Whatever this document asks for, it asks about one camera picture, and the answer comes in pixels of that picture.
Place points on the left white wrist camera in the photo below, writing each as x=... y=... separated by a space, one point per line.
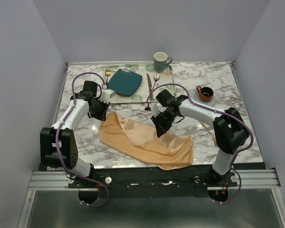
x=106 y=95

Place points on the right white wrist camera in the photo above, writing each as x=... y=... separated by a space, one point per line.
x=153 y=107

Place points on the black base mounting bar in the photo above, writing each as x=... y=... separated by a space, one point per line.
x=153 y=182

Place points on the aluminium frame rail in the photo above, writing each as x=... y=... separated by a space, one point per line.
x=57 y=180

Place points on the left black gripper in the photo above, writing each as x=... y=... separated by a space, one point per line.
x=102 y=116

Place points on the orange cloth napkin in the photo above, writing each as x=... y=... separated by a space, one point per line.
x=140 y=141

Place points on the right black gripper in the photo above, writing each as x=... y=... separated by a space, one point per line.
x=161 y=128

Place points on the grey saucer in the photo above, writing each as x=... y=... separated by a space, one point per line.
x=208 y=103

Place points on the gold fork green handle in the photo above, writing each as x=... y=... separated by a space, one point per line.
x=107 y=74

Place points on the teal square plate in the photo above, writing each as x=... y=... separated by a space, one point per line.
x=125 y=82

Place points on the gold spoon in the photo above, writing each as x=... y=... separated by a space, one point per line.
x=209 y=129

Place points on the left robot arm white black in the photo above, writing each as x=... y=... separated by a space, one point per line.
x=58 y=148

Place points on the silver table knife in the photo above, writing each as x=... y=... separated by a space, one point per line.
x=193 y=131

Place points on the brown handled knife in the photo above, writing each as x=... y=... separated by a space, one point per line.
x=150 y=87

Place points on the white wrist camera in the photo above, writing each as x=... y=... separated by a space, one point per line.
x=106 y=95
x=153 y=107

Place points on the red brown small cup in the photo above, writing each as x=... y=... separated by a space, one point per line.
x=205 y=93

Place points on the grey green mug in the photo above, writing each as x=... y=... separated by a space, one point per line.
x=161 y=61

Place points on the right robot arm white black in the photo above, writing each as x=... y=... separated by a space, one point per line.
x=230 y=130

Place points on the leaf pattern serving tray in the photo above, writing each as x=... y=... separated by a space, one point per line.
x=140 y=96

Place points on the silver spoon on tray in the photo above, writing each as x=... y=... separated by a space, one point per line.
x=156 y=78

